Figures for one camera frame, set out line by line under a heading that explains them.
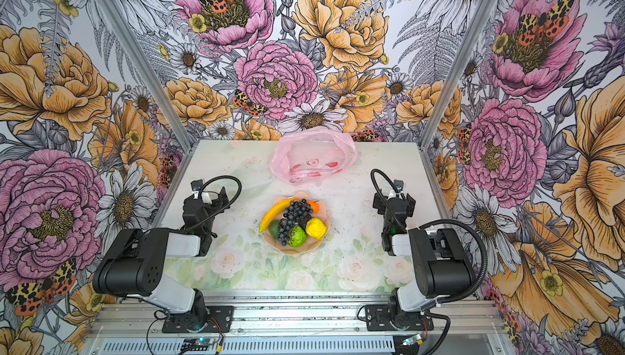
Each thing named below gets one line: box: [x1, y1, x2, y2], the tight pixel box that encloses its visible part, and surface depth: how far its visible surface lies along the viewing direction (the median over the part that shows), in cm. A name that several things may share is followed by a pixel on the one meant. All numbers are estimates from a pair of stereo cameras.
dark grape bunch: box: [276, 198, 314, 246], surface depth 88 cm
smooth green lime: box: [268, 219, 280, 239], surface depth 89 cm
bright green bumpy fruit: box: [288, 224, 307, 248], surface depth 87 cm
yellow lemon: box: [305, 217, 328, 240], surface depth 86 cm
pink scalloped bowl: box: [258, 190, 332, 255], surface depth 88 cm
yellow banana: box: [257, 197, 295, 233], surface depth 93 cm
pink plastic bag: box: [268, 127, 360, 187], surface depth 111 cm
